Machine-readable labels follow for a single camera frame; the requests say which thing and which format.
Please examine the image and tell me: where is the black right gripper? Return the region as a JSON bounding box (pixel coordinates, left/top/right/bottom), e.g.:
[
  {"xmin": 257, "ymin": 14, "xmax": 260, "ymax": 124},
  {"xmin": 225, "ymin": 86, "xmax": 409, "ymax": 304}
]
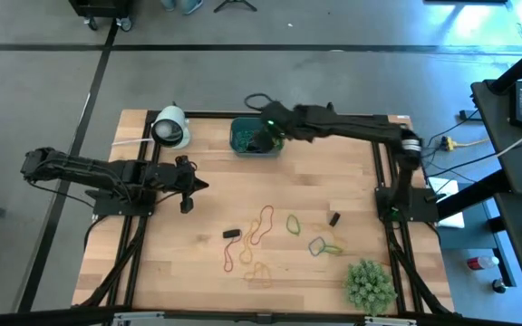
[{"xmin": 252, "ymin": 101, "xmax": 299, "ymax": 154}]

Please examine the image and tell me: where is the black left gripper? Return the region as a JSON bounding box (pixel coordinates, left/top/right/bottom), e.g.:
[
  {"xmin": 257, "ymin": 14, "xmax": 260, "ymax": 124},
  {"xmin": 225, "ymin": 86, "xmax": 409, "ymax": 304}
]
[{"xmin": 159, "ymin": 155, "xmax": 210, "ymax": 216}]

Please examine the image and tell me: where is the blue rubber band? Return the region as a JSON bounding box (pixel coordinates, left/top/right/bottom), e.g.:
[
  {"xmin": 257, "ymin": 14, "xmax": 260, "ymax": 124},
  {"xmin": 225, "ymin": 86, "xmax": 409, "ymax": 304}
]
[
  {"xmin": 236, "ymin": 129, "xmax": 256, "ymax": 153},
  {"xmin": 307, "ymin": 235, "xmax": 327, "ymax": 257}
]

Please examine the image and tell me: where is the teal plastic bin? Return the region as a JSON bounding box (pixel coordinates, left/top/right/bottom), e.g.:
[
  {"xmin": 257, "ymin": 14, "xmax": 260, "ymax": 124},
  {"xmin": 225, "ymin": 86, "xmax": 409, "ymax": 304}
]
[{"xmin": 228, "ymin": 116, "xmax": 285, "ymax": 158}]

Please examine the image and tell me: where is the red rubber band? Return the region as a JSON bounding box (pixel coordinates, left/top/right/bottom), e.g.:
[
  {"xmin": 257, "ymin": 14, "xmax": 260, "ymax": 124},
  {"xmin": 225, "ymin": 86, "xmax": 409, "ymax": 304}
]
[
  {"xmin": 249, "ymin": 205, "xmax": 275, "ymax": 246},
  {"xmin": 222, "ymin": 235, "xmax": 243, "ymax": 273}
]

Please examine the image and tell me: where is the yellow rubber band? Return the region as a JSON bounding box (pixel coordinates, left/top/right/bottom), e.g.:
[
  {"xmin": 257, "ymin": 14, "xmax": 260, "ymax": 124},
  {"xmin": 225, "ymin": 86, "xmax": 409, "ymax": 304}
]
[
  {"xmin": 244, "ymin": 261, "xmax": 274, "ymax": 290},
  {"xmin": 237, "ymin": 219, "xmax": 260, "ymax": 265}
]

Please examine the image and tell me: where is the white cylinder with dark face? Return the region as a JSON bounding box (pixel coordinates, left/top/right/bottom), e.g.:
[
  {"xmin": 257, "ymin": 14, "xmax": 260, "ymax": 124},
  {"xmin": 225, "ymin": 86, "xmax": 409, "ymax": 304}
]
[{"xmin": 150, "ymin": 104, "xmax": 193, "ymax": 149}]

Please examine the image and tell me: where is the black tripod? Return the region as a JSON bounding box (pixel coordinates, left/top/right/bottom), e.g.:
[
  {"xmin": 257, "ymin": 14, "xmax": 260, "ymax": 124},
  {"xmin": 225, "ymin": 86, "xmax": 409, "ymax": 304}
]
[{"xmin": 213, "ymin": 0, "xmax": 258, "ymax": 14}]

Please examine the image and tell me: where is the person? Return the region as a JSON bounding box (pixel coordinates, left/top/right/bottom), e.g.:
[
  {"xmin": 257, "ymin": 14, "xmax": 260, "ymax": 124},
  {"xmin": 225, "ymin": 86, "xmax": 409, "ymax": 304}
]
[{"xmin": 159, "ymin": 0, "xmax": 204, "ymax": 15}]

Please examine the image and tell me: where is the green artificial potted plant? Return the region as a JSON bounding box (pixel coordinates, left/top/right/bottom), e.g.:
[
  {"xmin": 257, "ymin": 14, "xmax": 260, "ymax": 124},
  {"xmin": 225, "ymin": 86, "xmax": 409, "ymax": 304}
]
[{"xmin": 344, "ymin": 258, "xmax": 398, "ymax": 317}]

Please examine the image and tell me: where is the yellow power plug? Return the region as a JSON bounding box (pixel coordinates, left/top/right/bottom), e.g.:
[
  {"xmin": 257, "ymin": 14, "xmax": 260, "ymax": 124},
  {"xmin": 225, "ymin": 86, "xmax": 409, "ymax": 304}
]
[{"xmin": 440, "ymin": 135, "xmax": 488, "ymax": 152}]

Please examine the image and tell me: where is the black wheeled cart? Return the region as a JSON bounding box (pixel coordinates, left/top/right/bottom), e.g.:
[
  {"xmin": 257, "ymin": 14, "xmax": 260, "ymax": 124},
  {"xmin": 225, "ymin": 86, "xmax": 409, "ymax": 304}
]
[{"xmin": 68, "ymin": 0, "xmax": 134, "ymax": 33}]

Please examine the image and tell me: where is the white box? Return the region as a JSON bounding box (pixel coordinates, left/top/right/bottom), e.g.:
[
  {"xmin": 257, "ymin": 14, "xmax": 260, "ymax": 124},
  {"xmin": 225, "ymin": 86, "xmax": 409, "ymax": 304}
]
[{"xmin": 436, "ymin": 211, "xmax": 466, "ymax": 230}]

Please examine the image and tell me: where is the black rig crossbar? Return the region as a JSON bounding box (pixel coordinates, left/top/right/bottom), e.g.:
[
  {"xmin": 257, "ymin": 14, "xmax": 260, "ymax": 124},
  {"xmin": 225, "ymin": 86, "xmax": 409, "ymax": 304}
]
[{"xmin": 0, "ymin": 305, "xmax": 522, "ymax": 326}]

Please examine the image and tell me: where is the black desk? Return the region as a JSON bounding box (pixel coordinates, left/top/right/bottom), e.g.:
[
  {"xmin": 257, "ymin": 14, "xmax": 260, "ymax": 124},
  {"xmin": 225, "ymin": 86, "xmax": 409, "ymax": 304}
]
[{"xmin": 471, "ymin": 79, "xmax": 522, "ymax": 305}]

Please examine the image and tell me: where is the red and white bottle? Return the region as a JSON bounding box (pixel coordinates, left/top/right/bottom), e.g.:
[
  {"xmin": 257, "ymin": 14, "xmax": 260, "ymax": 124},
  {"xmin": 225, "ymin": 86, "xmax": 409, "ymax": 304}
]
[{"xmin": 467, "ymin": 255, "xmax": 501, "ymax": 272}]

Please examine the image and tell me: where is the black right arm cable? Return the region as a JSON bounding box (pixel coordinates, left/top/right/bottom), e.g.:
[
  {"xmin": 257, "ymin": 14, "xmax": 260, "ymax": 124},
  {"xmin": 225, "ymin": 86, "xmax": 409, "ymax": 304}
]
[{"xmin": 244, "ymin": 92, "xmax": 275, "ymax": 112}]

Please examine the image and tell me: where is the black floor cable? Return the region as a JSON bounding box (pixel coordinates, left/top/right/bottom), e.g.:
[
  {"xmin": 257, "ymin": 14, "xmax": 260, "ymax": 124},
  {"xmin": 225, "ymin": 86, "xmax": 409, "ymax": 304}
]
[{"xmin": 417, "ymin": 129, "xmax": 500, "ymax": 178}]

